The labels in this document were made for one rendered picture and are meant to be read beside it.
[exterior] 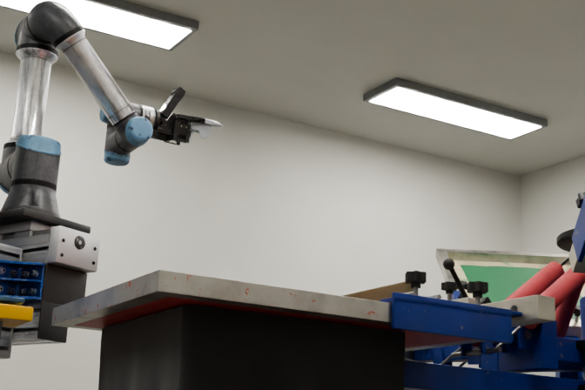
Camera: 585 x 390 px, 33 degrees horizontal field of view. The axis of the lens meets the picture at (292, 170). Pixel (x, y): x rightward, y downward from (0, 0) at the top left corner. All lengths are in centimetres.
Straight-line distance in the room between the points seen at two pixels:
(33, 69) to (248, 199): 386
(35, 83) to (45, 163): 31
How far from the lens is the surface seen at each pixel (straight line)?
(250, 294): 176
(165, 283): 169
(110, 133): 289
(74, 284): 250
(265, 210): 660
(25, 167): 261
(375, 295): 215
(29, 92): 283
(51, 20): 279
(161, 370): 186
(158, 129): 296
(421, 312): 195
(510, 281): 389
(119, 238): 612
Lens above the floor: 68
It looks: 17 degrees up
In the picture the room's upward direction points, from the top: 2 degrees clockwise
